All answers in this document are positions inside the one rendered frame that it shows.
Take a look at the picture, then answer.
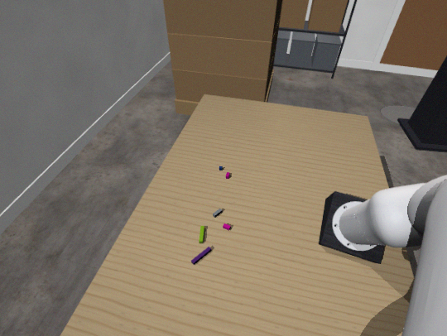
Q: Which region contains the grey rod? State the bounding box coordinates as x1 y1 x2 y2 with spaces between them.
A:
213 209 223 217

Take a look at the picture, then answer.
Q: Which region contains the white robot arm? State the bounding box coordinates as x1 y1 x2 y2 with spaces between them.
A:
332 175 447 336

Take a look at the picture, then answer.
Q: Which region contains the purple rod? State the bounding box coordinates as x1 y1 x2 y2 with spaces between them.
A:
191 247 211 265

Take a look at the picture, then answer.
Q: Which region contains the lime green rod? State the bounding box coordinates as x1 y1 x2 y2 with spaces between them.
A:
199 226 204 243

